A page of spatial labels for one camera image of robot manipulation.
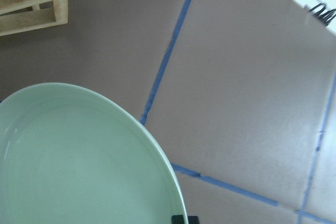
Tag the light green plate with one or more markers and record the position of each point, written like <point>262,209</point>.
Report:
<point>70,155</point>

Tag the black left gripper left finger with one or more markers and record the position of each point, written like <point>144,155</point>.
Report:
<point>177,219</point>

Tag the wooden plate rack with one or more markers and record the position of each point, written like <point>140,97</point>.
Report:
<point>19,16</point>

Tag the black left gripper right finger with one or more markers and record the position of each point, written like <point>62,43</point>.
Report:
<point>193,220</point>

